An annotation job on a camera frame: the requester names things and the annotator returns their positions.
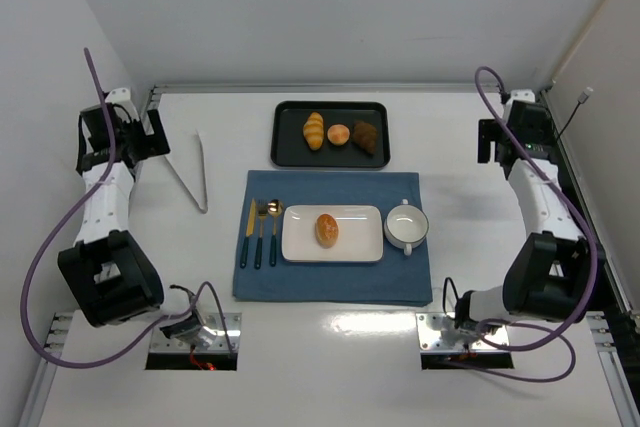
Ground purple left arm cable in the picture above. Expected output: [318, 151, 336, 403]
[19, 47, 236, 368]

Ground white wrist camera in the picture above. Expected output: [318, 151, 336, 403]
[105, 87, 132, 105]
[501, 89, 536, 106]

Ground gold spoon dark handle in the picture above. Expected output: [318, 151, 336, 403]
[267, 199, 284, 267]

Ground gold fork dark handle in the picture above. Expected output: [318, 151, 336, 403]
[254, 200, 268, 270]

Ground dark brown croissant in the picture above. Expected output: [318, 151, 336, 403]
[352, 120, 378, 155]

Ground small round bun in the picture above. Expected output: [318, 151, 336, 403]
[327, 124, 350, 146]

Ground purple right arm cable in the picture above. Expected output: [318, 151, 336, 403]
[467, 65, 600, 382]

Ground black serving tray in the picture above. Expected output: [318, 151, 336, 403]
[271, 101, 391, 169]

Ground white soup bowl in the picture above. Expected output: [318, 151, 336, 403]
[383, 199, 430, 256]

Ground gold knife dark handle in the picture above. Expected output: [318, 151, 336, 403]
[239, 199, 257, 269]

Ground black cable with grey plug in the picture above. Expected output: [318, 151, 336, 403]
[554, 86, 595, 141]

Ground white rectangular plate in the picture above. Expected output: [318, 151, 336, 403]
[281, 205, 384, 263]

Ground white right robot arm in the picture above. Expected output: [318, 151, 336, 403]
[454, 96, 591, 333]

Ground round bread roll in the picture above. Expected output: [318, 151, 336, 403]
[315, 213, 339, 248]

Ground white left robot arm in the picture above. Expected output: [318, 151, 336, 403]
[57, 94, 170, 327]

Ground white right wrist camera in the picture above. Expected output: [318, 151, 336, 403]
[501, 89, 536, 106]

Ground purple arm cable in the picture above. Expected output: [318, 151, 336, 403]
[467, 65, 600, 382]
[19, 47, 236, 368]

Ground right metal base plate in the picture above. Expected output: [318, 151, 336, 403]
[415, 312, 509, 355]

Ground metal tongs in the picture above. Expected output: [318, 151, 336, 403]
[164, 129, 209, 214]

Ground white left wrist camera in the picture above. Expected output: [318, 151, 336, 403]
[105, 87, 132, 105]

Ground striped yellow bread loaf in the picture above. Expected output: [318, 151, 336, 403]
[303, 112, 324, 151]

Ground metal base plate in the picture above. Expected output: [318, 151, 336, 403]
[415, 312, 509, 355]
[148, 312, 242, 355]

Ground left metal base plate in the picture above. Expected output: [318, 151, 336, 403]
[148, 312, 242, 355]

